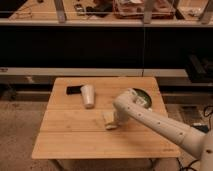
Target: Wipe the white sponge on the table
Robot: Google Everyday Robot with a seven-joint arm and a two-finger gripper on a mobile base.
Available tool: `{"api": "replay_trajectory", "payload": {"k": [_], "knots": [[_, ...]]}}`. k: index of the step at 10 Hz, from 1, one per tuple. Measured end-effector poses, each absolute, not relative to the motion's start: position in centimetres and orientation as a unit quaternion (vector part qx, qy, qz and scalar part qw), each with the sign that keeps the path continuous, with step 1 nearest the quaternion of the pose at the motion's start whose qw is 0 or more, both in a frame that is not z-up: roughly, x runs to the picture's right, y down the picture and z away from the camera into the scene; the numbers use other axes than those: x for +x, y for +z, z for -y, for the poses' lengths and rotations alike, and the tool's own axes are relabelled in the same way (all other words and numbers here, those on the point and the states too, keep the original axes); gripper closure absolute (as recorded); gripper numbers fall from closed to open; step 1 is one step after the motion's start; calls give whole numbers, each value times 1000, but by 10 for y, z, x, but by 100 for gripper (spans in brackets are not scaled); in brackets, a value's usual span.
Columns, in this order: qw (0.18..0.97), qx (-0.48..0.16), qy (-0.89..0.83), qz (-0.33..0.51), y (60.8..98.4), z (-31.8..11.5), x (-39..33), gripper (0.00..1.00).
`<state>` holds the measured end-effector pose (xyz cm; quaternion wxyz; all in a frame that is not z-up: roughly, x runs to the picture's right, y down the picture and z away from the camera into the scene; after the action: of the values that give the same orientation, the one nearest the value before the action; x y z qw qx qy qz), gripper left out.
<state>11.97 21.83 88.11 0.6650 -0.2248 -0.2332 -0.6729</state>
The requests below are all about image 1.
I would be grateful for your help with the wooden folding table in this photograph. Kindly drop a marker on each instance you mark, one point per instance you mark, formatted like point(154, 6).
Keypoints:
point(70, 131)

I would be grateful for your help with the long metal shelf unit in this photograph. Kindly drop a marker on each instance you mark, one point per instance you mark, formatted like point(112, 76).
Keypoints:
point(44, 39)

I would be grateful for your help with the green bowl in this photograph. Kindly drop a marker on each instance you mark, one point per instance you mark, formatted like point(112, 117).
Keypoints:
point(143, 98)

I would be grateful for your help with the black rectangular block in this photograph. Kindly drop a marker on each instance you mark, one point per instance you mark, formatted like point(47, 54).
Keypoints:
point(73, 90)

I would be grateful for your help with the white paper cup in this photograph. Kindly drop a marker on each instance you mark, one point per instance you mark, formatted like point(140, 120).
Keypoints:
point(88, 95)

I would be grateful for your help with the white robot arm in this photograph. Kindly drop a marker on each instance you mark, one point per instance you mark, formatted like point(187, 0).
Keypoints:
point(195, 142)

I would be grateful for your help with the cluttered tray on shelf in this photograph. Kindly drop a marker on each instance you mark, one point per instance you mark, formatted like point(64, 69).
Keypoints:
point(136, 8)

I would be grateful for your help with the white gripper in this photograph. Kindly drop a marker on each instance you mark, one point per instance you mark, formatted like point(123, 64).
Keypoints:
point(120, 117)

